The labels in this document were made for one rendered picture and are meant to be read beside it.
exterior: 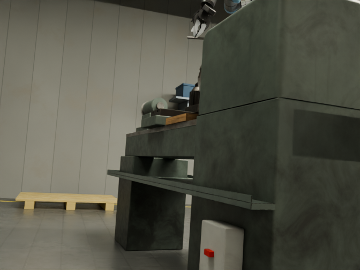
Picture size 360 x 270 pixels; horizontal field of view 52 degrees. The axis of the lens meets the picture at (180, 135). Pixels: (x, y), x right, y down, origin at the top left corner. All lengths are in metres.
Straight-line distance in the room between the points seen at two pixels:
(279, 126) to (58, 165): 4.95
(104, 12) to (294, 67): 5.29
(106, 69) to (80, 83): 0.46
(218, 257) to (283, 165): 0.38
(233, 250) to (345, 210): 0.39
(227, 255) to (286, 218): 0.23
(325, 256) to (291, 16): 0.77
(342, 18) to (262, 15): 0.27
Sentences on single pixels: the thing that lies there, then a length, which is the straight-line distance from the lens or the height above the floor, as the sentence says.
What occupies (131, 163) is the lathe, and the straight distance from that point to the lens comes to 2.76.
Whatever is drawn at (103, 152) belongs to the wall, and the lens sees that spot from 5.91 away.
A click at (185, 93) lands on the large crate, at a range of 5.66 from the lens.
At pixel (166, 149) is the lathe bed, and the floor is 0.72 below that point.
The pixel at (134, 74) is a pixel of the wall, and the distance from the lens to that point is 6.12.
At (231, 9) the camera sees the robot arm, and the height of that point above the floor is 1.53.
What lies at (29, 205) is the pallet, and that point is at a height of 0.04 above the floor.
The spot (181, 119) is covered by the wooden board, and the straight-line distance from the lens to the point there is 1.95.
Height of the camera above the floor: 0.64
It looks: 5 degrees up
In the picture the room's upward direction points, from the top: 4 degrees clockwise
